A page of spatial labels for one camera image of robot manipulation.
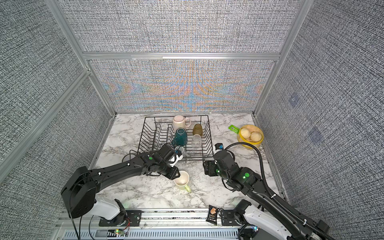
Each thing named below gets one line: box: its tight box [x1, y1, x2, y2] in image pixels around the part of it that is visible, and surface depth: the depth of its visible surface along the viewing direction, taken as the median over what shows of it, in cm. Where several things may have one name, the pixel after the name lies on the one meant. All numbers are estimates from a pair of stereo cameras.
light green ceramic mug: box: [173, 170, 191, 193], surface depth 80 cm
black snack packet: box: [206, 204, 219, 226], surface depth 75 cm
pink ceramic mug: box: [172, 115, 191, 133], surface depth 99 cm
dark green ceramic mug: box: [171, 127, 188, 147], surface depth 94 cm
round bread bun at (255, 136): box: [250, 131, 262, 142], surface depth 101 cm
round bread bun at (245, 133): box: [240, 127, 251, 139], surface depth 102 cm
